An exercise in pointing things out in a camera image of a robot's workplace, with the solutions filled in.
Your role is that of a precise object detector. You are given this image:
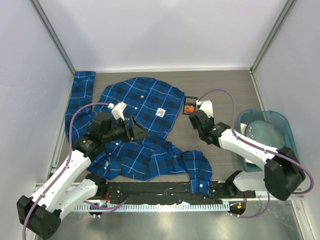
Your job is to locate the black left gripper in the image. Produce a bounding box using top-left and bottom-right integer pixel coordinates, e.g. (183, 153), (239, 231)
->
(102, 114), (150, 143)

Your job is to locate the orange leaf brooch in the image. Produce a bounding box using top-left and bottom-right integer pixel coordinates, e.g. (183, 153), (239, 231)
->
(186, 106), (195, 114)

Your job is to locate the blue plaid shirt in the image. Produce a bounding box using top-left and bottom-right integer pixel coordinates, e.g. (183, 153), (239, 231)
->
(65, 71), (213, 194)

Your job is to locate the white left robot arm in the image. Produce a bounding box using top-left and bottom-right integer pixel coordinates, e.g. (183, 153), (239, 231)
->
(16, 112), (150, 240)

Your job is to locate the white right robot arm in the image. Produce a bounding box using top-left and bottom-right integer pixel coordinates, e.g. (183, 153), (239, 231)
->
(189, 110), (306, 201)

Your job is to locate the teal plastic bin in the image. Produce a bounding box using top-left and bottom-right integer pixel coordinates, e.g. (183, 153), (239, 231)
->
(237, 109), (299, 157)

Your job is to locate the round blue plate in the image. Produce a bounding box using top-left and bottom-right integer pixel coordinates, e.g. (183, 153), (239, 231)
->
(245, 120), (286, 149)

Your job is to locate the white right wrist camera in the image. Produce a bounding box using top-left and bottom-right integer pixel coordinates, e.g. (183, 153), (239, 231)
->
(195, 100), (214, 118)

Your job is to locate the black square frame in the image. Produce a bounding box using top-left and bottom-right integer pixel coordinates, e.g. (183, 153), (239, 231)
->
(182, 95), (198, 115)

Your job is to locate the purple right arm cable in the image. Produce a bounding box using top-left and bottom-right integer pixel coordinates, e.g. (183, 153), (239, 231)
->
(198, 88), (315, 218)

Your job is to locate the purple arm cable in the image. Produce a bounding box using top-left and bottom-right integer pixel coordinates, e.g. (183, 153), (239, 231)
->
(22, 102), (128, 240)
(198, 88), (315, 218)

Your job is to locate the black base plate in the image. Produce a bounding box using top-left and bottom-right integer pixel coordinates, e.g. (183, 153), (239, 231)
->
(90, 181), (256, 205)

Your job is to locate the white slotted cable duct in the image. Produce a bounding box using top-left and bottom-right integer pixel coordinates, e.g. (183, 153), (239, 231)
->
(72, 201), (230, 213)

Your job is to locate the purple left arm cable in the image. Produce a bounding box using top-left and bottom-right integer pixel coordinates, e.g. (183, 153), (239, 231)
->
(22, 102), (128, 240)

